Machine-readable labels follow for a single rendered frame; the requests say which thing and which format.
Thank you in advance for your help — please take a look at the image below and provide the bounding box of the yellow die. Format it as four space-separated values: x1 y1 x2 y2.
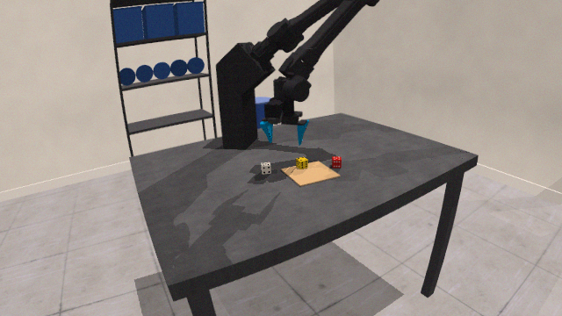
296 157 308 169

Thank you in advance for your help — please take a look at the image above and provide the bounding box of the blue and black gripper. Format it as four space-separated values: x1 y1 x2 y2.
260 111 309 146

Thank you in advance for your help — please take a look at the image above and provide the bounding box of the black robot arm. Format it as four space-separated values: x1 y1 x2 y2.
246 0 379 125

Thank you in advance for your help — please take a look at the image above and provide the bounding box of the red die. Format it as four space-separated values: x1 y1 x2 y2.
332 157 342 168

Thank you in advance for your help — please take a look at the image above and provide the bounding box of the peach flat mat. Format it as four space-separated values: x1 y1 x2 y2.
281 161 340 186

